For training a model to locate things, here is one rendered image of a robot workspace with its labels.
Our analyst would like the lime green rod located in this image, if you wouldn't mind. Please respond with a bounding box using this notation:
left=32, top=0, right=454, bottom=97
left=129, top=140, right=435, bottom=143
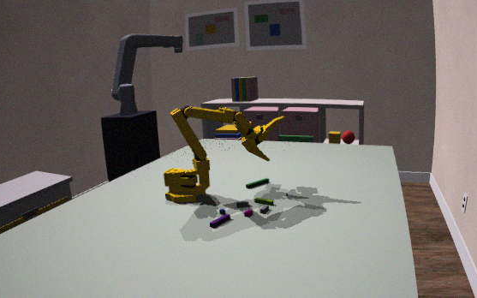
left=254, top=198, right=273, bottom=206

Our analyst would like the purple rod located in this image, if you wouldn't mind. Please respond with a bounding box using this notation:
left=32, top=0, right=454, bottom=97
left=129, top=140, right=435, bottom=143
left=210, top=214, right=230, bottom=228

